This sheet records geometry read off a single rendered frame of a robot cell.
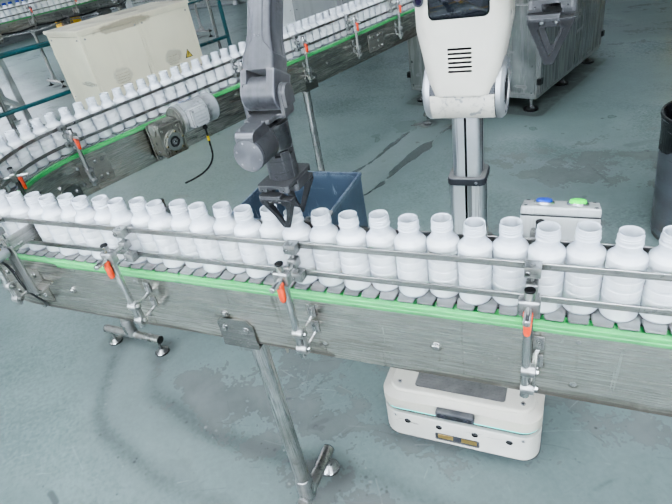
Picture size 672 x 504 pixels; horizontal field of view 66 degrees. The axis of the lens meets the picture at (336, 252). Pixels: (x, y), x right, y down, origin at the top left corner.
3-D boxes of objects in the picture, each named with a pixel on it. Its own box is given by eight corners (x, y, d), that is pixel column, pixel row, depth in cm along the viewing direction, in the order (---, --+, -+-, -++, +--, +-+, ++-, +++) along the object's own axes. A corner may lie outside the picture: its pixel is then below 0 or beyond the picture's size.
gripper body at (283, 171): (258, 194, 97) (249, 158, 93) (283, 170, 105) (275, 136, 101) (289, 196, 95) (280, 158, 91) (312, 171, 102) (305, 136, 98)
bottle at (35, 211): (69, 249, 141) (41, 195, 132) (46, 255, 140) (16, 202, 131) (72, 239, 146) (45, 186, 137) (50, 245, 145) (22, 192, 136)
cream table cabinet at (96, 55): (188, 118, 571) (150, 2, 507) (224, 124, 533) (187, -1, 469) (98, 159, 507) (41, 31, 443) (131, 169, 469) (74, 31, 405)
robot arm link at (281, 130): (291, 109, 94) (264, 110, 96) (274, 124, 89) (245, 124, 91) (299, 145, 97) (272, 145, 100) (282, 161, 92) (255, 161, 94)
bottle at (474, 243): (493, 288, 100) (494, 213, 91) (490, 308, 95) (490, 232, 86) (461, 285, 102) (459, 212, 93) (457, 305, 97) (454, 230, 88)
